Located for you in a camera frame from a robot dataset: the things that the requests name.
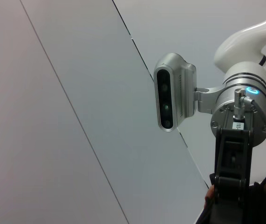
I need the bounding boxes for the black food bag orange straps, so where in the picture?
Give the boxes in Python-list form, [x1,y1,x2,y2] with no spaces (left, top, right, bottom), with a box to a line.
[194,150,266,224]

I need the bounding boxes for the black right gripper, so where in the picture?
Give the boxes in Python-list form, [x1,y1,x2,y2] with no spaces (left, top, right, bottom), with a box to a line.
[208,126,253,210]

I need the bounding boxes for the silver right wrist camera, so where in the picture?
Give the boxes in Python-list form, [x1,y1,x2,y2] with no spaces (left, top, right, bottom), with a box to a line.
[153,52,226,133]

